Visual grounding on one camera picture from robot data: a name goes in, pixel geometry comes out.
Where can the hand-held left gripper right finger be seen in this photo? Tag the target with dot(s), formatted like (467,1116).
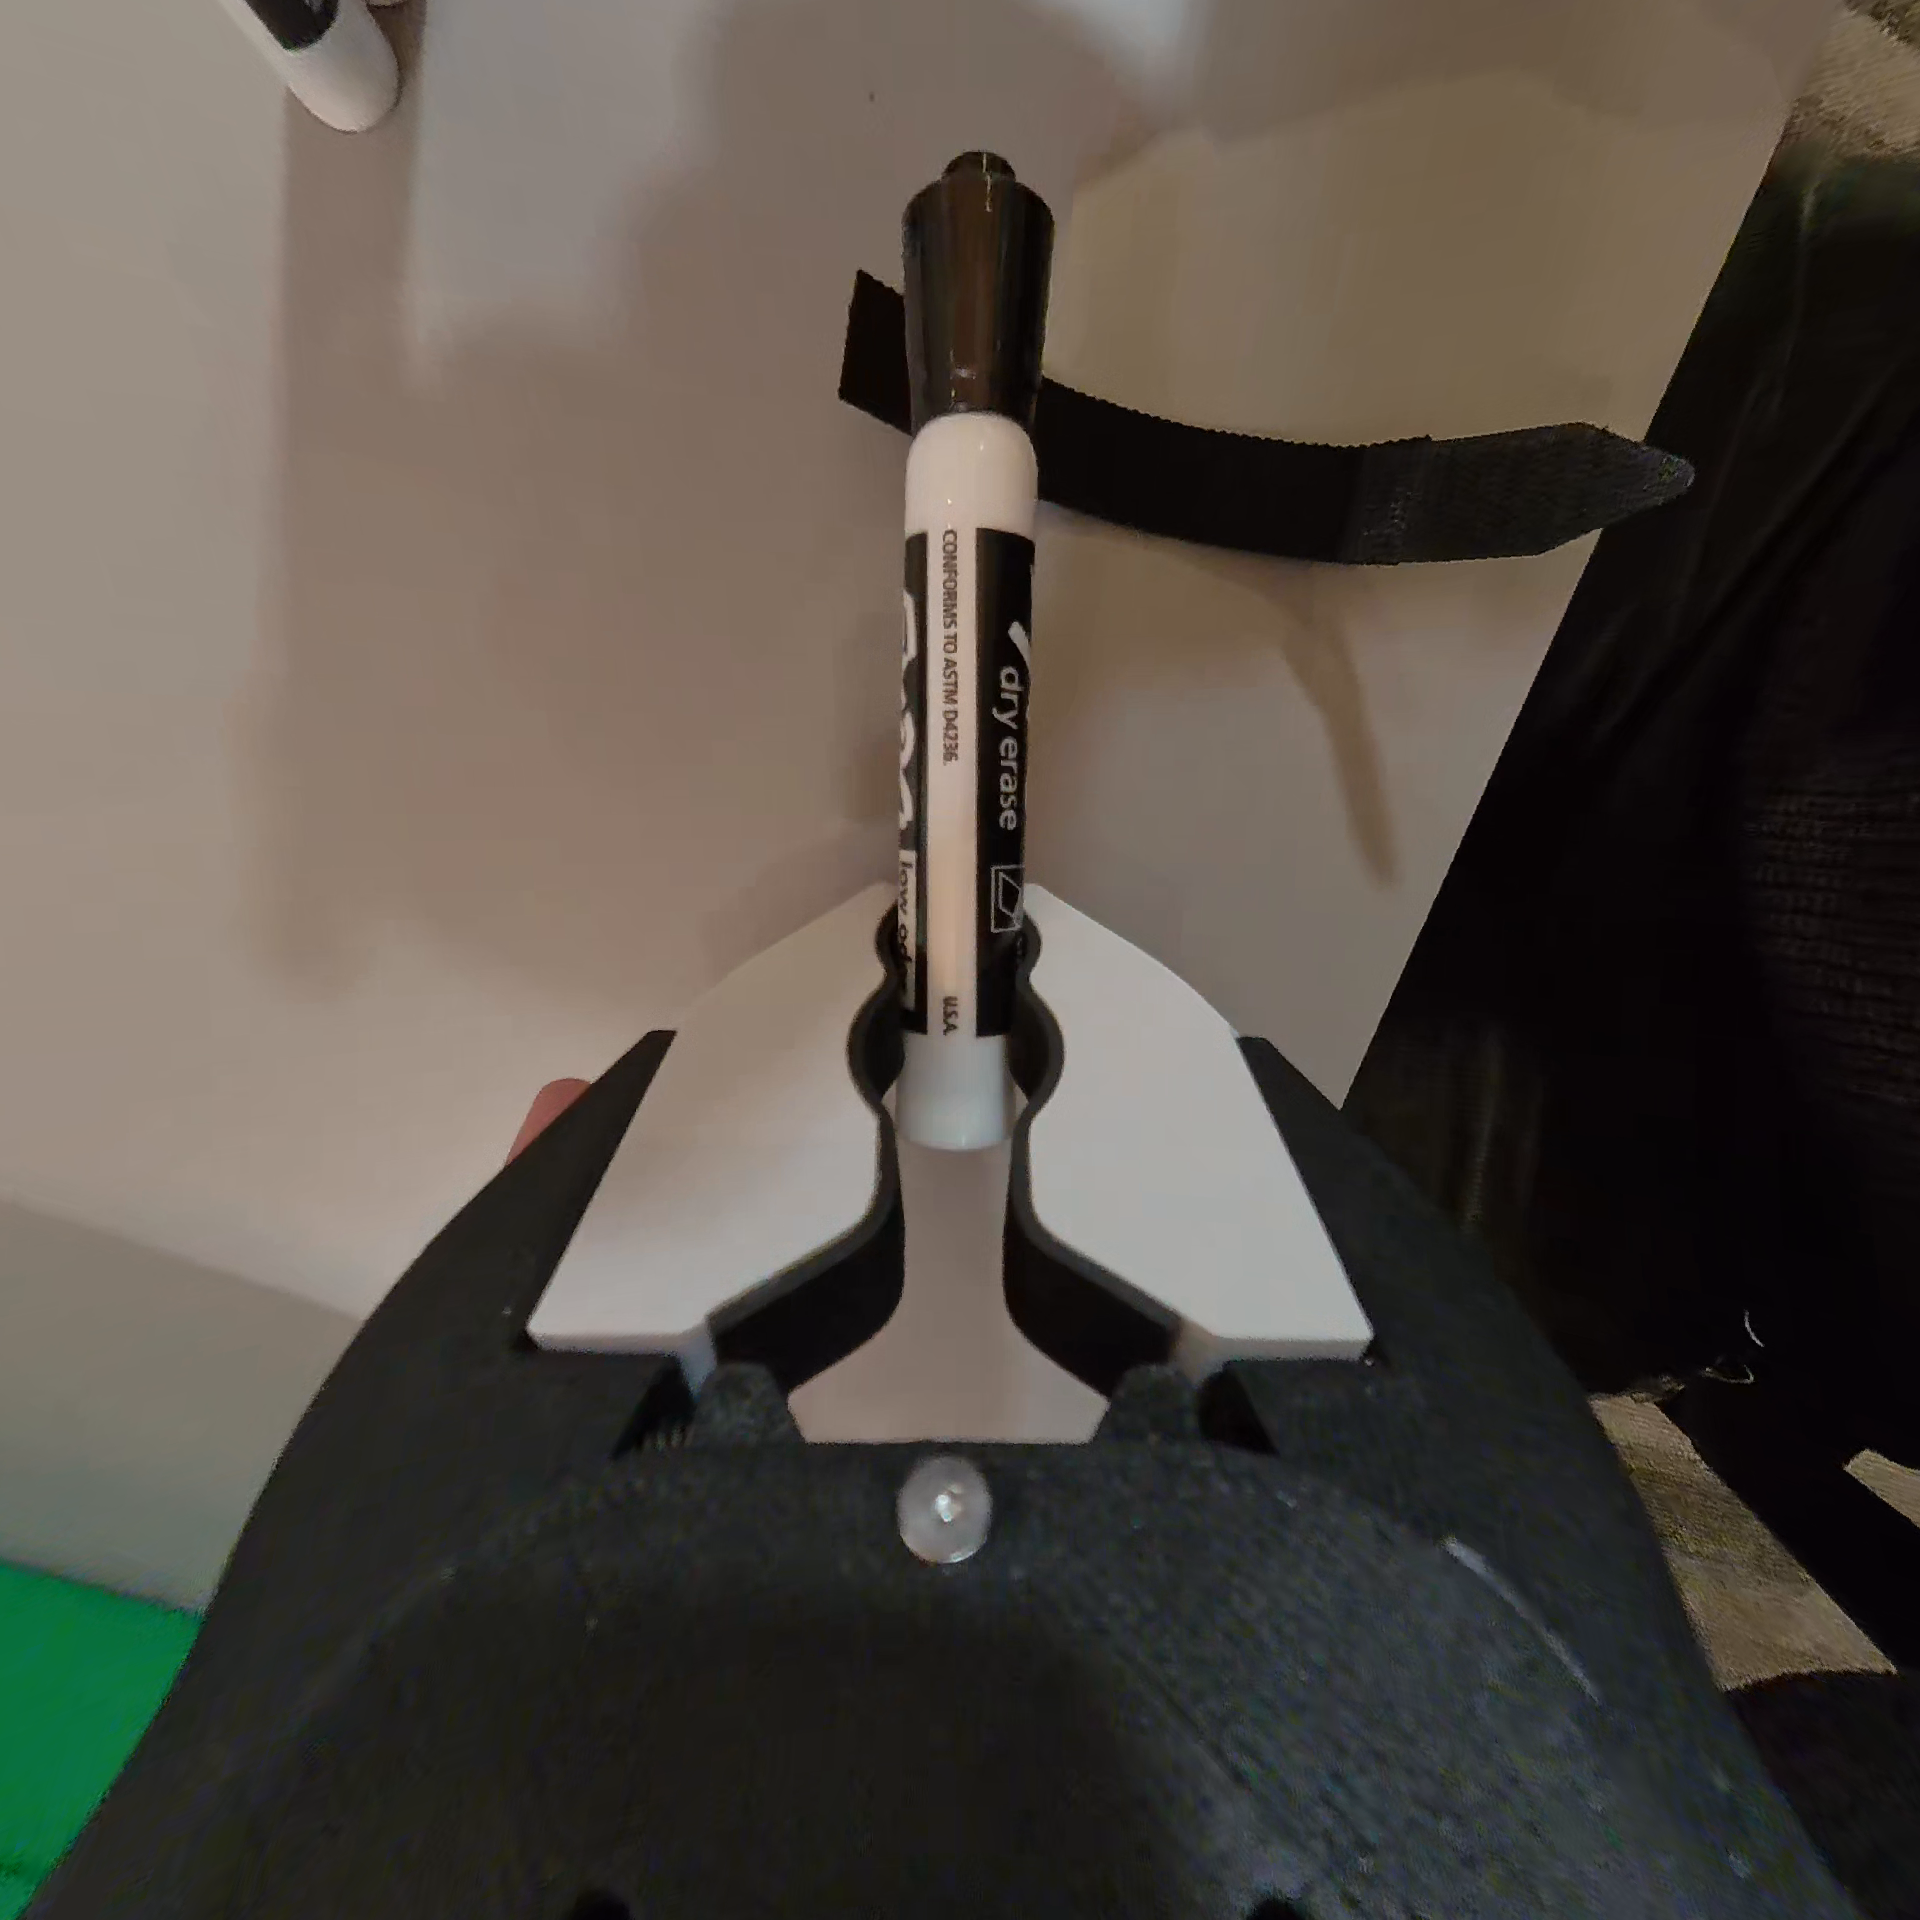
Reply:
(1186,1170)

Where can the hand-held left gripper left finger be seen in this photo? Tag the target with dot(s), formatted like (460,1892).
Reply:
(722,1170)

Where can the black dry erase marker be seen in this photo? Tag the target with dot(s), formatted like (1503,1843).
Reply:
(975,493)
(339,76)

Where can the person's left hand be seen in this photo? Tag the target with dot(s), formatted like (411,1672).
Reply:
(547,1117)

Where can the person's torso in black sweater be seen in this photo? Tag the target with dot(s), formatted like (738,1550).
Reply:
(1652,900)

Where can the green plastic bin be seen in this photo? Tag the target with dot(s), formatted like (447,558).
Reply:
(76,1693)

